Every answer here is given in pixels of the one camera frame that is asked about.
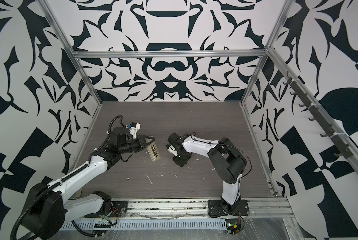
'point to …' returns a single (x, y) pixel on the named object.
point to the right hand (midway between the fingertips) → (181, 161)
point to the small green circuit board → (233, 226)
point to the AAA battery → (154, 151)
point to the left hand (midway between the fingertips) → (155, 137)
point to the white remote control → (153, 157)
